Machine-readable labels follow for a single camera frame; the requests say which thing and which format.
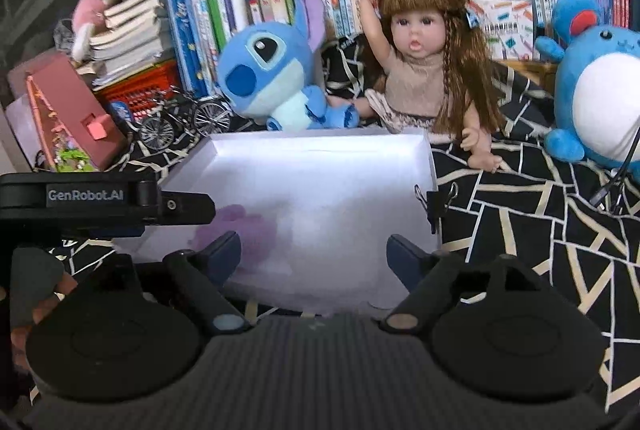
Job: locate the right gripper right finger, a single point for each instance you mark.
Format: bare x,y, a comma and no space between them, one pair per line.
427,276

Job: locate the blue round Marill plush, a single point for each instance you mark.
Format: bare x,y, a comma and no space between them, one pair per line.
596,92

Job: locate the pink white plush toy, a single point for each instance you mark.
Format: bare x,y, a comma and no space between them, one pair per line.
88,19

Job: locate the brown haired baby doll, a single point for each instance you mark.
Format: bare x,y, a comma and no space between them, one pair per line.
431,69

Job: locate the black white patterned cloth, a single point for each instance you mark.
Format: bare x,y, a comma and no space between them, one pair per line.
302,370

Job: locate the pink triangular dollhouse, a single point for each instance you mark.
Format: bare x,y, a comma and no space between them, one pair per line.
75,132

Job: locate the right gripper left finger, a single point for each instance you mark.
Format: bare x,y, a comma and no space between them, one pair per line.
199,276

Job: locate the miniature black bicycle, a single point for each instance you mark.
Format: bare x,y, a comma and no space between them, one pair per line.
176,112

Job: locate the blue Stitch plush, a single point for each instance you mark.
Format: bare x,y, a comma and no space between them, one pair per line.
266,71

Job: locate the black binder clip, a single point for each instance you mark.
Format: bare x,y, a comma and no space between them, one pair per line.
436,203

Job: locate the purple fluffy heart plush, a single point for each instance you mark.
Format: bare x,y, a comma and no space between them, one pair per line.
258,236

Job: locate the red plastic basket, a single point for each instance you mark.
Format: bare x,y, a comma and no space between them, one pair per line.
140,92

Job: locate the stack of white books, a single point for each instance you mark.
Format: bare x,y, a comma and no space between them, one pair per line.
136,37

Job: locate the white cardboard box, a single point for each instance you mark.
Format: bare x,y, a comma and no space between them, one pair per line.
336,196

